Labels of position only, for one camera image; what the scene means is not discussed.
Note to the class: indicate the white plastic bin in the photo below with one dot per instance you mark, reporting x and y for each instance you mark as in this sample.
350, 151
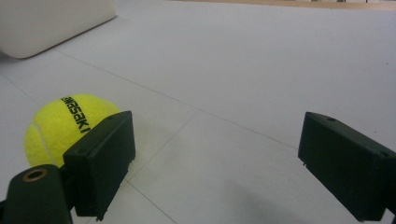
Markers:
46, 25

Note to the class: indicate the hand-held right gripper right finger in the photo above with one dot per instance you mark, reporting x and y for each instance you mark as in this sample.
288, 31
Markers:
348, 165

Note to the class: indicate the yellow tennis ball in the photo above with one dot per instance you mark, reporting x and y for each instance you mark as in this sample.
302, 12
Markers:
56, 130

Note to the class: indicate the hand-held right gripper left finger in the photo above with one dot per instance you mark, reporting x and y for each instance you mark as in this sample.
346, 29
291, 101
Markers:
102, 161

